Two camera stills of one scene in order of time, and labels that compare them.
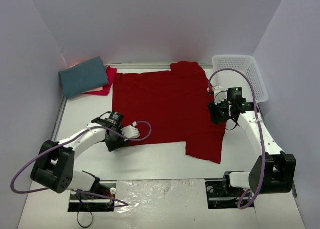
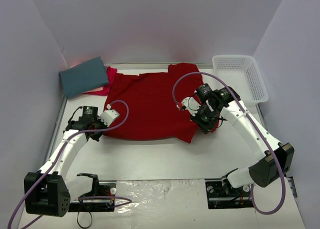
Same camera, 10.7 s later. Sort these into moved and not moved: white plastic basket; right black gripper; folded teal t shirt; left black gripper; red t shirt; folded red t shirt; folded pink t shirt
Moved: red t shirt; left black gripper; right black gripper
Not moved: folded teal t shirt; white plastic basket; folded pink t shirt; folded red t shirt
